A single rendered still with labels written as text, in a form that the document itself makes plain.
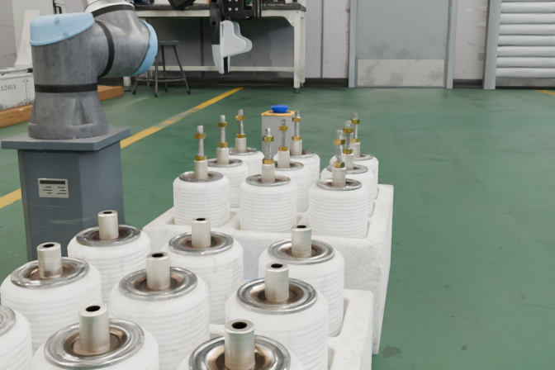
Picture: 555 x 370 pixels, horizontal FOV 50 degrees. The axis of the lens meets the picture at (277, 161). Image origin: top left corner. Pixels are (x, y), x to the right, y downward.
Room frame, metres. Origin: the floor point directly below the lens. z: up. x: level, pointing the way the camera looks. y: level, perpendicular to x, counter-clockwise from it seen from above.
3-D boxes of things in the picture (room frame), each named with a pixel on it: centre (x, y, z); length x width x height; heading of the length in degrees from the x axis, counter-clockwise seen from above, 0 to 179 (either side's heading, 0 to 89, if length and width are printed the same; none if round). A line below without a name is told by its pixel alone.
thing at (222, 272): (0.66, 0.09, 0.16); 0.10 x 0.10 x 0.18
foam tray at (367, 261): (1.08, -0.01, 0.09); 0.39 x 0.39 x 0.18; 77
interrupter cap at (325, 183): (0.94, -0.10, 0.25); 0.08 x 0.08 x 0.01
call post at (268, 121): (1.38, 0.00, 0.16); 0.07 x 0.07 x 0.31; 77
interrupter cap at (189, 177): (0.99, 0.13, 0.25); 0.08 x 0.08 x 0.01
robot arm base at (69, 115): (1.16, 0.41, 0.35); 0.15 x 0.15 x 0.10
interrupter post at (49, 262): (0.57, 0.23, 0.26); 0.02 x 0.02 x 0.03
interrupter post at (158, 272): (0.54, 0.12, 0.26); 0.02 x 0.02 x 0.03
